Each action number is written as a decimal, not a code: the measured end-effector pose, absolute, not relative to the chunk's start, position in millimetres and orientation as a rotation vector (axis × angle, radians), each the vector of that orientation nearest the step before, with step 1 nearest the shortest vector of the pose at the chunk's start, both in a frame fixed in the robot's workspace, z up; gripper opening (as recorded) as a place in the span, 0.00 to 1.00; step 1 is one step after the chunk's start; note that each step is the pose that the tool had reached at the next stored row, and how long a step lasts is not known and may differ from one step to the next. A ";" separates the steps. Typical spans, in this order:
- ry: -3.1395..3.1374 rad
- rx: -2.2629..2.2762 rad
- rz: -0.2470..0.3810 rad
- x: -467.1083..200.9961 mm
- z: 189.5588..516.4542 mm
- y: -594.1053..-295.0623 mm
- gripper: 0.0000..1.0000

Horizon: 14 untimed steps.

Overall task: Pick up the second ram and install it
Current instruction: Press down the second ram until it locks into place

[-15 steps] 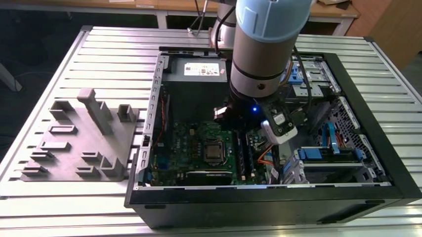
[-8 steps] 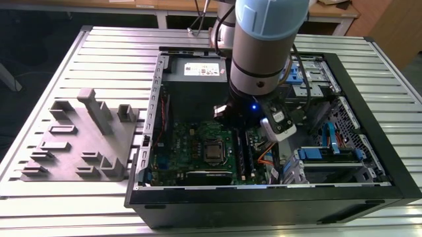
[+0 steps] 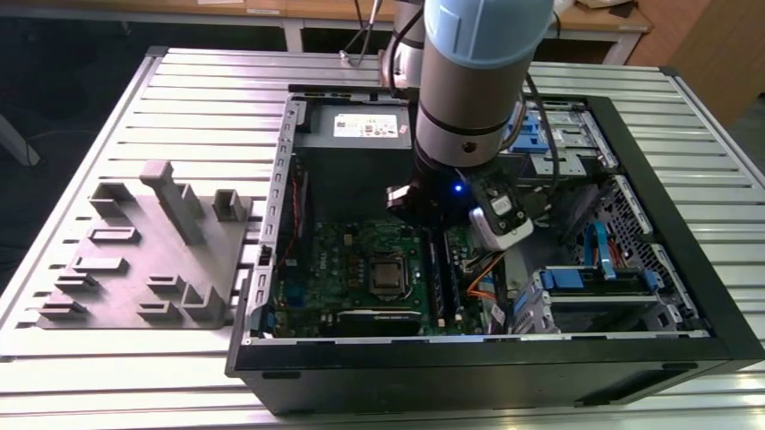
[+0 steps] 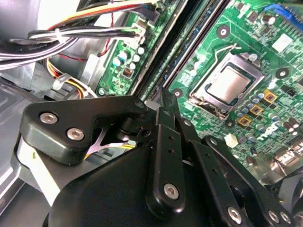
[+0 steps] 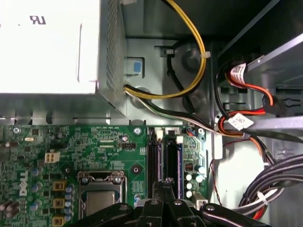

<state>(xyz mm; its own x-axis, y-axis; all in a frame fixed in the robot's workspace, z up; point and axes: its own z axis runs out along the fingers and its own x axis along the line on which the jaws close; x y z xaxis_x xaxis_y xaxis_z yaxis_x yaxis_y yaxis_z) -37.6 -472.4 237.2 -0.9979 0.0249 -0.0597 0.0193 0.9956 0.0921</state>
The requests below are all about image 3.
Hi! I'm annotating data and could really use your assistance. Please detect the dark RAM stick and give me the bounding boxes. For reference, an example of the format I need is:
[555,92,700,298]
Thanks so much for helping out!
[427,228,448,326]

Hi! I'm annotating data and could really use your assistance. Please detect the grey power supply unit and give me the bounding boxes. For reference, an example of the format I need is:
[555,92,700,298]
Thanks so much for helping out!
[295,103,419,221]

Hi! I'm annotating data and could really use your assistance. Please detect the silver CPU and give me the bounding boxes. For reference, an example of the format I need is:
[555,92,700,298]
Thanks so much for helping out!
[369,262,409,290]

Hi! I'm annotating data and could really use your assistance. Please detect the blue disk carrier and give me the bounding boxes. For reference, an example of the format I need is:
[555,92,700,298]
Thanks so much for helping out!
[504,105,548,154]
[539,266,662,293]

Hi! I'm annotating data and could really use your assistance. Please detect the green motherboard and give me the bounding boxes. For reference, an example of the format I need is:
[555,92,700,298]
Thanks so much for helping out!
[268,218,486,338]

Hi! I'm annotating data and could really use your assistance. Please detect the metal drive cage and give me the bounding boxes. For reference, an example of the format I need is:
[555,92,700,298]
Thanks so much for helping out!
[498,100,618,203]

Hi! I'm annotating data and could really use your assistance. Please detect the black graphics card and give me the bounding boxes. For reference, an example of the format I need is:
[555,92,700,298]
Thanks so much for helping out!
[332,307,423,338]

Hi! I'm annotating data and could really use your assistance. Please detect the metal disk bay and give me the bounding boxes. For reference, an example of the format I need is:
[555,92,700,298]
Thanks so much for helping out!
[510,266,698,335]

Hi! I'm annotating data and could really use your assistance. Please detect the black open PC case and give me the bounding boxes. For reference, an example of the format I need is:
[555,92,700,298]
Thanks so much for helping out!
[223,82,765,416]

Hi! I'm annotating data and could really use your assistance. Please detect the grey parts rack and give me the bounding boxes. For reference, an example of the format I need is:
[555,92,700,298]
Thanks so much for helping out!
[34,159,265,331]

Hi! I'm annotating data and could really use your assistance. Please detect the brown wooden cabinet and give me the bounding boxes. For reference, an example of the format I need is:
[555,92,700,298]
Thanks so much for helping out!
[624,0,765,132]

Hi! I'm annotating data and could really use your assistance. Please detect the white chair leg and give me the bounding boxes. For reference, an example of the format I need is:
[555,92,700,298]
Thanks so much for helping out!
[0,114,42,168]

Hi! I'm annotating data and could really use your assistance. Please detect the small silver wrist camera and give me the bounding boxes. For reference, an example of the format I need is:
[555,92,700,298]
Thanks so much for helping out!
[383,184,415,212]

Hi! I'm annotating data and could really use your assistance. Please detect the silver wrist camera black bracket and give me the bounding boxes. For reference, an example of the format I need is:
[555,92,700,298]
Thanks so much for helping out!
[467,176,535,251]

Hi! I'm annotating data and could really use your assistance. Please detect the metal CPU socket frame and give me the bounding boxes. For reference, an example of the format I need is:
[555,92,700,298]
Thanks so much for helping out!
[361,248,415,299]

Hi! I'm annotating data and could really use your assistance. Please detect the orange wire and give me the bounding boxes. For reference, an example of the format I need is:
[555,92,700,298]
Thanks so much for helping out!
[467,263,510,302]

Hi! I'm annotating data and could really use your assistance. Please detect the black camera cable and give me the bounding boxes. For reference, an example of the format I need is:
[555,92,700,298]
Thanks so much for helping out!
[507,73,566,225]

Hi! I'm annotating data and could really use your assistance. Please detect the blue flat data wire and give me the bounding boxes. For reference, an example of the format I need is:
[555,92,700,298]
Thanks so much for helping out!
[587,221,618,281]

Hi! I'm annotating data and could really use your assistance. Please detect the black cable silver plug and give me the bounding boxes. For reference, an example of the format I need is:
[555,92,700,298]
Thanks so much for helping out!
[336,0,387,68]

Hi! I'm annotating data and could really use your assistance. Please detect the wooden desk white frame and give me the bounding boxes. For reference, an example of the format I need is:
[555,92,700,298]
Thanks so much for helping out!
[160,0,654,66]

